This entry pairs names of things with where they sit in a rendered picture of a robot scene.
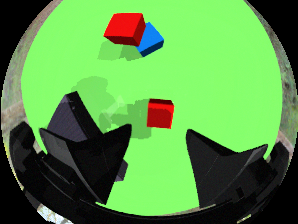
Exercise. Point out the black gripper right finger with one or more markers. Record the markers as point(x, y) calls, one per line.
point(216, 167)

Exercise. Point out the red cube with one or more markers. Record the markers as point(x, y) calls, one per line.
point(160, 113)
point(126, 28)

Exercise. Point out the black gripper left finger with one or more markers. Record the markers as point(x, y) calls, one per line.
point(96, 161)

